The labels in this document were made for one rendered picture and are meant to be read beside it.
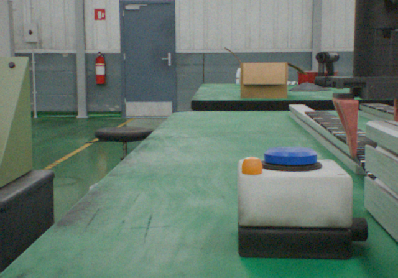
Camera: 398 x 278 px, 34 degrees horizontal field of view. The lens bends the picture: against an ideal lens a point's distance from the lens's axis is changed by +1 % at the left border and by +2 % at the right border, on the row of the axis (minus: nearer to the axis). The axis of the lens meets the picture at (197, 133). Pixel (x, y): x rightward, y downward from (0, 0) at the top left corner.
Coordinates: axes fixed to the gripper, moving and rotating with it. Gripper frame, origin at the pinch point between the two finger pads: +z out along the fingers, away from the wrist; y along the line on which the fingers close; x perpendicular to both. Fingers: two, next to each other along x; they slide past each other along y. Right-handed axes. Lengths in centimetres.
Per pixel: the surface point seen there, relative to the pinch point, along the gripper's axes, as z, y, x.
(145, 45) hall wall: -47, -179, 1068
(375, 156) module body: -2.7, -5.0, -23.3
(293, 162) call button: -3.6, -12.9, -32.8
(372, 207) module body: 2.1, -5.0, -22.2
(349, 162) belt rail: 2.2, -2.1, 5.8
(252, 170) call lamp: -3.3, -16.0, -34.6
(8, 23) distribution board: -85, -416, 1039
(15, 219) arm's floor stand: 6.1, -41.4, -11.4
